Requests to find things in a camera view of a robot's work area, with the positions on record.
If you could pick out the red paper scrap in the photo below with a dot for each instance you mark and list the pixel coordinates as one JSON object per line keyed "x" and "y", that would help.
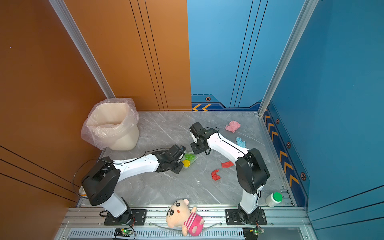
{"x": 215, "y": 175}
{"x": 227, "y": 164}

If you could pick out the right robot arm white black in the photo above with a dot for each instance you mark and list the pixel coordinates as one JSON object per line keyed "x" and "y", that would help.
{"x": 252, "y": 171}

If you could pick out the green circuit board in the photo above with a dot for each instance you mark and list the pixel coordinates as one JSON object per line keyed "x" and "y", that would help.
{"x": 252, "y": 233}
{"x": 124, "y": 234}

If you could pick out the teal paper scrap right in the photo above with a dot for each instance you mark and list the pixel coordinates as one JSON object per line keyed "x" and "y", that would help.
{"x": 240, "y": 142}

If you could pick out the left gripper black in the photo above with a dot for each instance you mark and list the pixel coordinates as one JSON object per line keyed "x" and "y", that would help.
{"x": 178, "y": 171}

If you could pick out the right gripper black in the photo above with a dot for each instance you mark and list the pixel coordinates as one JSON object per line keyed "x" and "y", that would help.
{"x": 195, "y": 150}

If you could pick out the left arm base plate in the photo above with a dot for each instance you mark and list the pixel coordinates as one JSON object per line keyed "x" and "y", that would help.
{"x": 135, "y": 217}

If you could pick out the yellow paper scrap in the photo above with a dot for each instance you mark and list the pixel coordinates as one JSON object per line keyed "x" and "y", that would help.
{"x": 186, "y": 163}

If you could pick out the right green circuit board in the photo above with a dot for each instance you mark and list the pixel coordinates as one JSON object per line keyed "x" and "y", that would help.
{"x": 252, "y": 233}

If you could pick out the green paper scrap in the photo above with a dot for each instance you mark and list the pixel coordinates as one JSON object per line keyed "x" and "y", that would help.
{"x": 190, "y": 157}

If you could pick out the red paper scrap crumpled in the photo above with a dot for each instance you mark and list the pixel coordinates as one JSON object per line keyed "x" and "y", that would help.
{"x": 215, "y": 175}

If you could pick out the aluminium front rail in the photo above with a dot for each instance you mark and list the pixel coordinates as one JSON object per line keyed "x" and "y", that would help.
{"x": 283, "y": 224}

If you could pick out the clear plastic bin liner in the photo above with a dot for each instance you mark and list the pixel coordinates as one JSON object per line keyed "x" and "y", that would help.
{"x": 108, "y": 123}

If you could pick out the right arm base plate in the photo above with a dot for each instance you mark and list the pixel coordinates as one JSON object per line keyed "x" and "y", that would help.
{"x": 240, "y": 217}

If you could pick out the left green circuit board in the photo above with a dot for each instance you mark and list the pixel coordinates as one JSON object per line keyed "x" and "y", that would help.
{"x": 124, "y": 234}

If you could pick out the plush doll pink shirt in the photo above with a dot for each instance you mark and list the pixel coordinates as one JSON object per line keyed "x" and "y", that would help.
{"x": 179, "y": 215}

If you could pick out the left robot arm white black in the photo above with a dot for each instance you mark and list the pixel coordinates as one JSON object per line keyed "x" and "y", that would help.
{"x": 100, "y": 182}

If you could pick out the white bottle green cap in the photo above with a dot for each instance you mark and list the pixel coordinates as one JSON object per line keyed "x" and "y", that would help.
{"x": 274, "y": 199}

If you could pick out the green dustpan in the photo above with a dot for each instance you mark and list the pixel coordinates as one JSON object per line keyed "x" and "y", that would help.
{"x": 191, "y": 161}

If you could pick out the cream trash bin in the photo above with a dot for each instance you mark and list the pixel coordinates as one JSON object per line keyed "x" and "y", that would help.
{"x": 120, "y": 132}

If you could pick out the pink paper scrap far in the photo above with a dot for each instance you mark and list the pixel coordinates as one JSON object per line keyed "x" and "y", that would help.
{"x": 233, "y": 126}

